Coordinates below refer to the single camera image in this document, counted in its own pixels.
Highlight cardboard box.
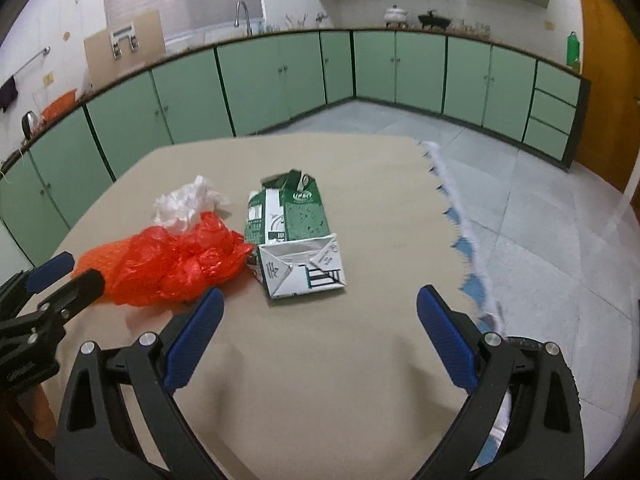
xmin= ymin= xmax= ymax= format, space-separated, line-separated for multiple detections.
xmin=83 ymin=8 xmax=168 ymax=91

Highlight crumpled white plastic bag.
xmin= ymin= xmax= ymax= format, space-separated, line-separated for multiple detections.
xmin=152 ymin=175 xmax=232 ymax=234

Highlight metal towel rail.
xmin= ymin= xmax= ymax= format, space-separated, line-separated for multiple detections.
xmin=10 ymin=45 xmax=52 ymax=81

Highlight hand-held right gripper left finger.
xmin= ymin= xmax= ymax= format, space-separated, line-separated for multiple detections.
xmin=54 ymin=287 xmax=226 ymax=480

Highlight wooden door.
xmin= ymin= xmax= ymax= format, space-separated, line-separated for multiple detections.
xmin=572 ymin=0 xmax=640 ymax=194

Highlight green bottle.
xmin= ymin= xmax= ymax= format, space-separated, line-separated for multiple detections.
xmin=565 ymin=30 xmax=582 ymax=69

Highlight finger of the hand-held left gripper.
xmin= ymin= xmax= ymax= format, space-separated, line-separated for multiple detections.
xmin=0 ymin=252 xmax=76 ymax=312
xmin=0 ymin=268 xmax=106 ymax=357

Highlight dark cloth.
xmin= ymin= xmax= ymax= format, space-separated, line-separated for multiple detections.
xmin=0 ymin=75 xmax=19 ymax=114

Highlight orange basin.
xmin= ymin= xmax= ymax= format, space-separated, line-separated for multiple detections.
xmin=40 ymin=88 xmax=79 ymax=119

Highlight green white milk carton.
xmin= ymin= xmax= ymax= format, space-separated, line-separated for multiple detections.
xmin=243 ymin=169 xmax=347 ymax=301

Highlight green base cabinets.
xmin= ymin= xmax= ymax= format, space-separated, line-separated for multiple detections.
xmin=0 ymin=27 xmax=592 ymax=267

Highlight black pot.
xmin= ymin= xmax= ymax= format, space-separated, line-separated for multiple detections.
xmin=417 ymin=9 xmax=451 ymax=30

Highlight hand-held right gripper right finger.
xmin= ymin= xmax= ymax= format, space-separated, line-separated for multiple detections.
xmin=415 ymin=285 xmax=586 ymax=480

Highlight metal faucet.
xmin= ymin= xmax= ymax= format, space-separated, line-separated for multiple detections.
xmin=234 ymin=0 xmax=254 ymax=36

